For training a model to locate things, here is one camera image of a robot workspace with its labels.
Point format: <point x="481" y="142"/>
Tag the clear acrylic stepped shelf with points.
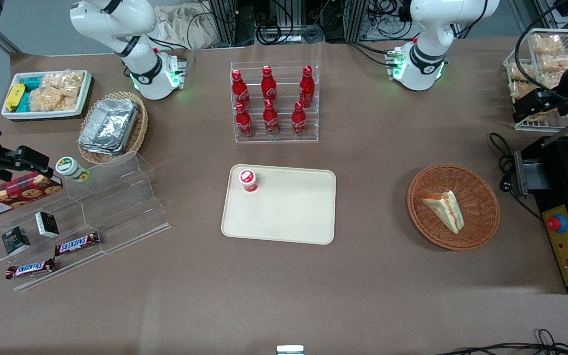
<point x="116" y="207"/>

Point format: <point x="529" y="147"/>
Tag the beige plastic tray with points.
<point x="289" y="212"/>

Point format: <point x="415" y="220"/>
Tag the teal snack pack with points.
<point x="24" y="102"/>
<point x="32" y="83"/>

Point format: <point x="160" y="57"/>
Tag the foil-wrapped container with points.
<point x="109" y="125"/>

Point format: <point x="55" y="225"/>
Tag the clear rice cracker bag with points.
<point x="57" y="91"/>
<point x="523" y="90"/>
<point x="520" y="71"/>
<point x="548" y="44"/>
<point x="555" y="63"/>

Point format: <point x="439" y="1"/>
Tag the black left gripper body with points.
<point x="555" y="98"/>

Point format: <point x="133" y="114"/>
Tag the red tartan cookie box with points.
<point x="15" y="195"/>

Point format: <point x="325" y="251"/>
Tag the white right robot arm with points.
<point x="141" y="59"/>

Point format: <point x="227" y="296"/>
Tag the white rectangular snack bin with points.
<point x="13" y="114"/>

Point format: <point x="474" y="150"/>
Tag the clear acrylic bottle rack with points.
<point x="284" y="138"/>

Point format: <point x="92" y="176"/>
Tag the aluminium equipment frame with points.
<point x="225" y="22"/>

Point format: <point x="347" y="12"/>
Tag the red cola bottle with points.
<point x="268" y="86"/>
<point x="244" y="123"/>
<point x="299" y="122"/>
<point x="239" y="91"/>
<point x="306" y="88"/>
<point x="271" y="121"/>

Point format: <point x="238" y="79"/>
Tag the yellow snack pack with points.
<point x="15" y="96"/>

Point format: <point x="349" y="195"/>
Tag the small silver metal bracket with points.
<point x="290" y="350"/>

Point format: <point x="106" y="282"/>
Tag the green white yogurt bottle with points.
<point x="69" y="167"/>

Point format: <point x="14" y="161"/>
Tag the round brown wicker basket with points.
<point x="476" y="187"/>

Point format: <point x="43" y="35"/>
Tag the beige cloth bag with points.
<point x="185" y="27"/>

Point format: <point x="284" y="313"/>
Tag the small black box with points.
<point x="15" y="241"/>
<point x="47" y="224"/>

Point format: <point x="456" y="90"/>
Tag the wrapped triangular sandwich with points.
<point x="444" y="209"/>

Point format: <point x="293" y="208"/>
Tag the Snickers chocolate bar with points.
<point x="77" y="243"/>
<point x="30" y="268"/>

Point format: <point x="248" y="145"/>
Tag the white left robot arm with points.
<point x="427" y="54"/>

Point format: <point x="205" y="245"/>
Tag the red white yogurt bottle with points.
<point x="248" y="180"/>

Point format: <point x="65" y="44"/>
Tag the oval wicker basket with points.
<point x="138" y="133"/>

